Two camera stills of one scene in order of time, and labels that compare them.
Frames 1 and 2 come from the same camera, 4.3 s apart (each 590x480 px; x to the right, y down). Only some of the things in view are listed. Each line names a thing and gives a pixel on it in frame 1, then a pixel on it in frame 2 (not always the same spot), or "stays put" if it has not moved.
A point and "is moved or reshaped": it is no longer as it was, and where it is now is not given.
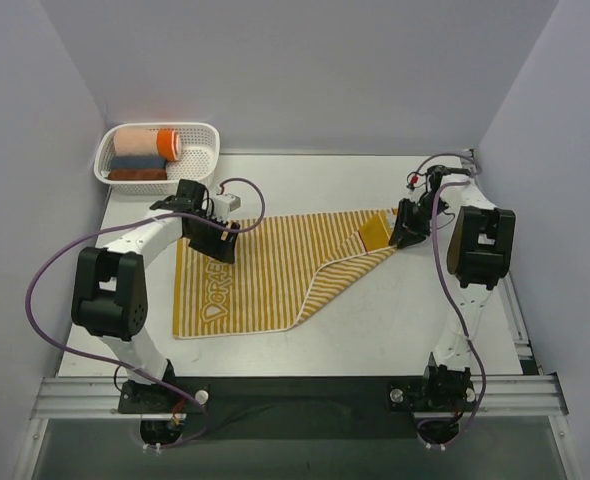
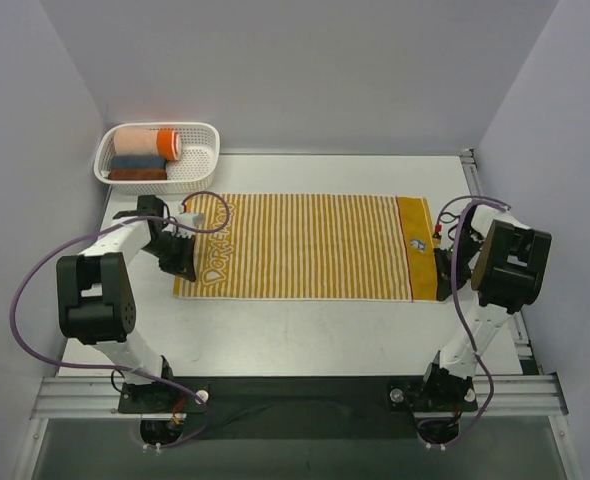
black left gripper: x=215 y=242 -> x=180 y=257
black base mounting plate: x=299 y=407 stays put
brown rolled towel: x=137 y=174 stays put
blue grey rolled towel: x=137 y=162 stays put
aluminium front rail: x=100 y=398 stays put
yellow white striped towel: x=280 y=266 is moved or reshaped
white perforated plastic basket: x=198 y=159 stays put
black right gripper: x=407 y=225 -> x=443 y=275
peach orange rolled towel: x=131 y=141 stays put
